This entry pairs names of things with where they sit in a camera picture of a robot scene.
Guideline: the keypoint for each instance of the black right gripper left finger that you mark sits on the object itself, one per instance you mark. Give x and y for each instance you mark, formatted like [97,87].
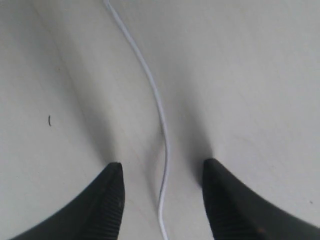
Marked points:
[95,214]

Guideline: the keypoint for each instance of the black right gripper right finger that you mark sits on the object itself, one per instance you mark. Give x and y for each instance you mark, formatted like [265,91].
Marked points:
[235,212]

